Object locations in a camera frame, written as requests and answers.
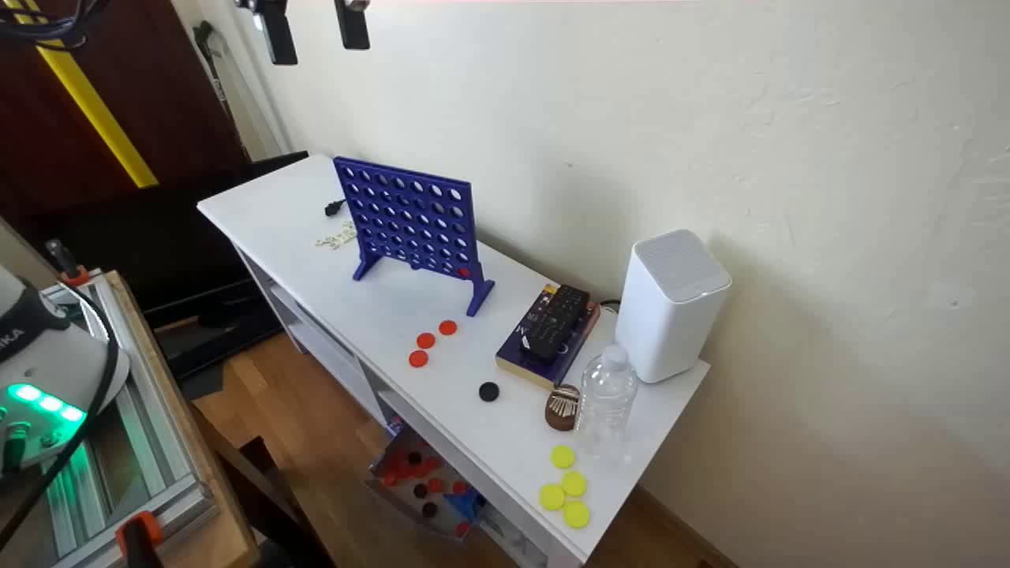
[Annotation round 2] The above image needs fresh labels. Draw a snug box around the white shelf table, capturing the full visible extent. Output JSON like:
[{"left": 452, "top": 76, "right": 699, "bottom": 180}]
[{"left": 196, "top": 152, "right": 712, "bottom": 568}]

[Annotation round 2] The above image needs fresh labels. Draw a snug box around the black low bench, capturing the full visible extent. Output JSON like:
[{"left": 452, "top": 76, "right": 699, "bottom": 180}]
[{"left": 20, "top": 149, "right": 311, "bottom": 383}]

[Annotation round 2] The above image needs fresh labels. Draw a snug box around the clear plastic bottle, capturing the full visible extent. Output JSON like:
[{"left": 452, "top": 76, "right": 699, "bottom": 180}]
[{"left": 578, "top": 344, "right": 639, "bottom": 461}]

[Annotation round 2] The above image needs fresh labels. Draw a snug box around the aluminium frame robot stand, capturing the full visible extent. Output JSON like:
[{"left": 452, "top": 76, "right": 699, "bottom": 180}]
[{"left": 0, "top": 267, "right": 256, "bottom": 568}]

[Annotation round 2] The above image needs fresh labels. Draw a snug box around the dark box with tokens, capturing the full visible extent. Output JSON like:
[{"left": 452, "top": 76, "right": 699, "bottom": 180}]
[{"left": 493, "top": 281, "right": 602, "bottom": 393}]

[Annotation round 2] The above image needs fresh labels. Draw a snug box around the colourful game box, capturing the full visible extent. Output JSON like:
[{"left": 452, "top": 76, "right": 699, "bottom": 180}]
[{"left": 366, "top": 424, "right": 493, "bottom": 546}]

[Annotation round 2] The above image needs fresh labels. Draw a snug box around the blue connect four gameboard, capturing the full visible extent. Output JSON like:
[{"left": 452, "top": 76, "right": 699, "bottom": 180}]
[{"left": 331, "top": 156, "right": 498, "bottom": 319}]

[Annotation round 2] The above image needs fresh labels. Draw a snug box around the white box speaker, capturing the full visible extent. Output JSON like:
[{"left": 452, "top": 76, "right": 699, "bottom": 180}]
[{"left": 613, "top": 229, "right": 736, "bottom": 384}]

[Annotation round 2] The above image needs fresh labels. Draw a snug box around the black base cable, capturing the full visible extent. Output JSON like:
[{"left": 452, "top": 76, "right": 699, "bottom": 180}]
[{"left": 0, "top": 297, "right": 124, "bottom": 548}]

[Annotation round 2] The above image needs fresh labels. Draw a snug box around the black and orange clamp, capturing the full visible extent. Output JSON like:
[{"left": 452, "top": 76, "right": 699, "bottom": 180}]
[{"left": 45, "top": 238, "right": 103, "bottom": 294}]

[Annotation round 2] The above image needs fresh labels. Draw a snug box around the dark brown wooden cabinet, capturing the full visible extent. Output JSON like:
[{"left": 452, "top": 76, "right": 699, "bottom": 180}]
[{"left": 0, "top": 0, "right": 256, "bottom": 224}]

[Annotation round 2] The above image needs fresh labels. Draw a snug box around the black remote control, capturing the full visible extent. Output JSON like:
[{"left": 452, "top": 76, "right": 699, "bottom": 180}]
[{"left": 517, "top": 285, "right": 594, "bottom": 366}]

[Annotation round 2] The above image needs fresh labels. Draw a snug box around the small brown object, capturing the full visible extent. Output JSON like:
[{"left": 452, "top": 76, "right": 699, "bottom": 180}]
[{"left": 543, "top": 383, "right": 582, "bottom": 435}]

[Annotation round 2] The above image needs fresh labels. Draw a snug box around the yellow tape strip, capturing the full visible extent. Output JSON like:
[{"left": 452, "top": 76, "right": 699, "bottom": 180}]
[{"left": 0, "top": 0, "right": 165, "bottom": 192}]

